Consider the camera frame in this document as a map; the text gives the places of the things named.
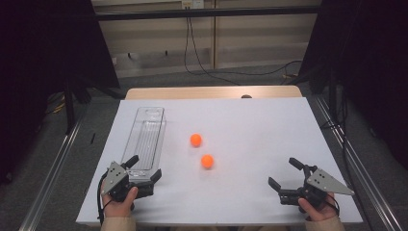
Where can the wooden table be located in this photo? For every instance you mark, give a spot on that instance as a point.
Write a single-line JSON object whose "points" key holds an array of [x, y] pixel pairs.
{"points": [[192, 92]]}

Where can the white wall socket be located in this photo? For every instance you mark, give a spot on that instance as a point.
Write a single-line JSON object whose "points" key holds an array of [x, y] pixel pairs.
{"points": [[192, 4]]}

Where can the black horizontal bar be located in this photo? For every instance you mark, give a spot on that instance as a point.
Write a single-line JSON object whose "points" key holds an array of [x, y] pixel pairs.
{"points": [[205, 12]]}

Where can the black stand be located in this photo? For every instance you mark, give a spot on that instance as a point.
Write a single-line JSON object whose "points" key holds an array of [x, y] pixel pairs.
{"points": [[332, 96], [69, 109]]}

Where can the small black floor item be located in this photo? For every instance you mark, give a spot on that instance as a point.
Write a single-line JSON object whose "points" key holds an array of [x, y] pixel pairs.
{"points": [[92, 138]]}

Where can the black curtain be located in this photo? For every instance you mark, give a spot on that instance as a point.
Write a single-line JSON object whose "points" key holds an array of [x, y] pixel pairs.
{"points": [[369, 64], [48, 48]]}

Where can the metal floor rail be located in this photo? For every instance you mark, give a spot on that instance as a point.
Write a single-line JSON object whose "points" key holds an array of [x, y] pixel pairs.
{"points": [[362, 170], [51, 179]]}

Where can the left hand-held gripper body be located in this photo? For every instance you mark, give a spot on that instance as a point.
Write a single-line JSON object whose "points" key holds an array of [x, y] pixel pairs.
{"points": [[115, 178]]}

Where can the person's left hand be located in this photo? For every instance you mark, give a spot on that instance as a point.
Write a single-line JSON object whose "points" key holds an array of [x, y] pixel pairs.
{"points": [[120, 207]]}

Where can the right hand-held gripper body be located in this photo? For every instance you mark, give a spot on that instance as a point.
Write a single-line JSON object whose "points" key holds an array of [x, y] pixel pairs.
{"points": [[324, 184]]}

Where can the white table board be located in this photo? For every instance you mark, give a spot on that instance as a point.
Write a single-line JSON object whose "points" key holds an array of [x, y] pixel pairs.
{"points": [[250, 179]]}

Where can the clear plastic tray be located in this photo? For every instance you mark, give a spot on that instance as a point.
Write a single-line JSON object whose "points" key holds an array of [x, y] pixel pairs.
{"points": [[146, 138]]}

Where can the orange ball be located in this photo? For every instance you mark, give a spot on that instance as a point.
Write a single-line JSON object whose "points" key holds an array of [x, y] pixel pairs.
{"points": [[207, 161], [196, 140]]}

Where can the black wall hook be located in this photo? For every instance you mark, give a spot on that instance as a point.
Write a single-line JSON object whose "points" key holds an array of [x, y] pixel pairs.
{"points": [[130, 55]]}

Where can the person's right hand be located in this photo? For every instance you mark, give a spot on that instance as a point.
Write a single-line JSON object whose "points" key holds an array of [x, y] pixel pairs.
{"points": [[317, 211]]}

